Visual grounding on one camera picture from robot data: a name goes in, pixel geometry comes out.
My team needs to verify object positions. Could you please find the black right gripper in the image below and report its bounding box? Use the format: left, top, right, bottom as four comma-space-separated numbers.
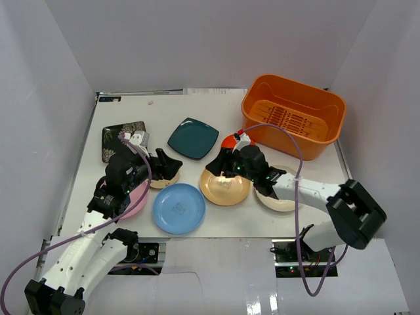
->
206, 147, 257, 182

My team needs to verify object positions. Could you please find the tan round plate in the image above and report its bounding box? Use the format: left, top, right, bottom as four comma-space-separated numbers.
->
199, 169, 251, 206

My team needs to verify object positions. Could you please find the teal square plate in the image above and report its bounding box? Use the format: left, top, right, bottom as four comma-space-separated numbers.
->
167, 117, 219, 160

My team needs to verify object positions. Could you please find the pink round plate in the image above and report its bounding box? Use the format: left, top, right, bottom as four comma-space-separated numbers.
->
88, 177, 148, 222

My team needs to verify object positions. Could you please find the blue round plate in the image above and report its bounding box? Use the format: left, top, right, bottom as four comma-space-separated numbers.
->
152, 183, 206, 235

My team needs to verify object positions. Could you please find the cream white round plate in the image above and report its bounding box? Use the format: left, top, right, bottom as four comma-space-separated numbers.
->
255, 165, 297, 213

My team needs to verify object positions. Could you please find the black floral square plate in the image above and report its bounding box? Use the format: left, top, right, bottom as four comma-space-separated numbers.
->
101, 121, 146, 163

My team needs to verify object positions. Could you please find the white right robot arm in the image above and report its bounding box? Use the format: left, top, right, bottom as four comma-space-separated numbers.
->
206, 145, 387, 262

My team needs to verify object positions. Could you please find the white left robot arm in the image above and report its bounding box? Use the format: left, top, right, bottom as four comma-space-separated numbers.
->
24, 148, 182, 314

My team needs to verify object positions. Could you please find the orange plastic bin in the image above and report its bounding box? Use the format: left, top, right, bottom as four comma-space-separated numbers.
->
241, 74, 347, 161

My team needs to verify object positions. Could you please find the small cream cartoon plate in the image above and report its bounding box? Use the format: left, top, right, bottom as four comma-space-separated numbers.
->
150, 171, 180, 190

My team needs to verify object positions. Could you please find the orange round plate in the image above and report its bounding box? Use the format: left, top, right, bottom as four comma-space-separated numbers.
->
220, 134, 236, 150

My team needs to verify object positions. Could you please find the dark label sticker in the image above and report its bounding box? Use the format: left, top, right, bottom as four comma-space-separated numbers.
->
98, 96, 121, 102

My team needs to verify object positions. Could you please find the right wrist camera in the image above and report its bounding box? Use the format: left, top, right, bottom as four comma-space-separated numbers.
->
233, 129, 255, 151

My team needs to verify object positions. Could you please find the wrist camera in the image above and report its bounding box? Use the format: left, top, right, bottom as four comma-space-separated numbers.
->
123, 131, 150, 148
233, 129, 255, 151

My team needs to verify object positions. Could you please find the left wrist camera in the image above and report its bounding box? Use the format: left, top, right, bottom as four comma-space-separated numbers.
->
123, 131, 150, 148

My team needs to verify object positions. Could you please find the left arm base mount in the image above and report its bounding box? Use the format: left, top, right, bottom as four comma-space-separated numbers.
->
108, 242, 166, 276

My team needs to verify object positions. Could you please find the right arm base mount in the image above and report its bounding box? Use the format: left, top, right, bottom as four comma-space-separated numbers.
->
270, 239, 332, 278

